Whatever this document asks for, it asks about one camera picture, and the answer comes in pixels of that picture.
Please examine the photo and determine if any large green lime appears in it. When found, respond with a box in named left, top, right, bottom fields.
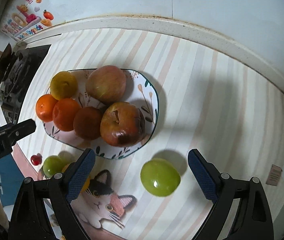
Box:
left=43, top=155, right=66, bottom=178

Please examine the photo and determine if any red cherry tomato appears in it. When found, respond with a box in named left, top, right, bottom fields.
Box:
left=30, top=153, right=42, bottom=166

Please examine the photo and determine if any small green lime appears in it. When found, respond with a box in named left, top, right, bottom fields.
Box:
left=140, top=158, right=181, bottom=197

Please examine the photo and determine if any dark orange mandarin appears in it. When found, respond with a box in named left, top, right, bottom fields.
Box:
left=73, top=106, right=103, bottom=140

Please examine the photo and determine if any bruised red apple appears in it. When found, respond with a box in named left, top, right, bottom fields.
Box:
left=100, top=102, right=145, bottom=147

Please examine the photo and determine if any large yellow lemon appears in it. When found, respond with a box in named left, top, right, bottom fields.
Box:
left=61, top=163, right=90, bottom=193

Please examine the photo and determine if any blue kitchen cabinet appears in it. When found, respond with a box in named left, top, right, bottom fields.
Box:
left=0, top=154, right=24, bottom=206

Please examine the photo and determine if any orange mandarin far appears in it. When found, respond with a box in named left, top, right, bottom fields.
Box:
left=35, top=94, right=58, bottom=122

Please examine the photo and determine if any orange mandarin middle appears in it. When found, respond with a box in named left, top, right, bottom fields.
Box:
left=52, top=98, right=81, bottom=132

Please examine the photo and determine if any black gas stove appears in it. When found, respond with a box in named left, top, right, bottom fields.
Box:
left=0, top=44, right=50, bottom=124

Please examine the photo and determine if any small yellow lemon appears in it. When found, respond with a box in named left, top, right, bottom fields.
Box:
left=50, top=71, right=78, bottom=100

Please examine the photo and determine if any red-green apple on plate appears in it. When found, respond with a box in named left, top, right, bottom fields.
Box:
left=85, top=65, right=126, bottom=105

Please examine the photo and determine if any floral ceramic fruit plate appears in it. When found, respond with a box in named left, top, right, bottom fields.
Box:
left=42, top=68, right=160, bottom=160

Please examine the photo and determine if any colourful wall sticker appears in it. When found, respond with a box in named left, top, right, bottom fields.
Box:
left=0, top=0, right=56, bottom=41

